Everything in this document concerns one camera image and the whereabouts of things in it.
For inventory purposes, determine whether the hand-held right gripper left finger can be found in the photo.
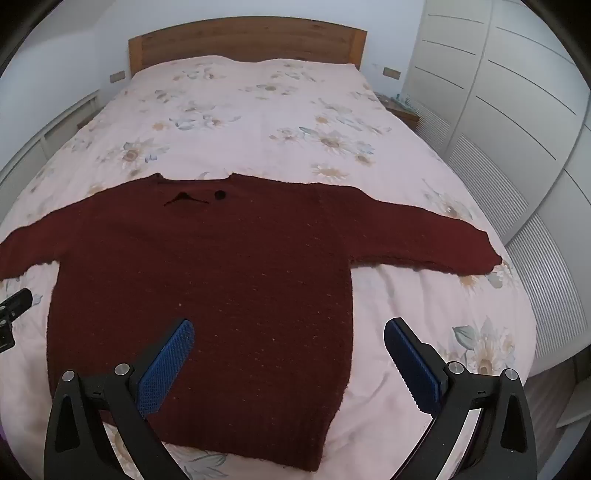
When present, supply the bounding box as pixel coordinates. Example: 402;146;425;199
44;319;195;480

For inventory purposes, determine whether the white wardrobe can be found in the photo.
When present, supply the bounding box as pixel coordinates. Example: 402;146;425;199
401;0;591;372

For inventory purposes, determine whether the wooden nightstand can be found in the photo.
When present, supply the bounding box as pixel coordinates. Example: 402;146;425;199
375;92;422;131

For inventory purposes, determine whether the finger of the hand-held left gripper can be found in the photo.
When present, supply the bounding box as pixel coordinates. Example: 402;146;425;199
0;288;34;320

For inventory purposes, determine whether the dark red knitted sweater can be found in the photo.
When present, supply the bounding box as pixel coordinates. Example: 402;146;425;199
0;172;503;472

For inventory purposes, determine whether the floral pink bedspread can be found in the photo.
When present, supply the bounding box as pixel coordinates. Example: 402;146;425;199
0;55;537;480

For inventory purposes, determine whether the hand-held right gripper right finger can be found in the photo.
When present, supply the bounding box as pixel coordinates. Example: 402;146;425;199
384;318;539;480

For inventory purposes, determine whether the white louvred cabinet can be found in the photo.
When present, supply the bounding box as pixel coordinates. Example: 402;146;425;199
0;89;101;195

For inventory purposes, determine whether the wooden headboard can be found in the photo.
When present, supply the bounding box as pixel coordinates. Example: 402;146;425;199
128;21;368;78

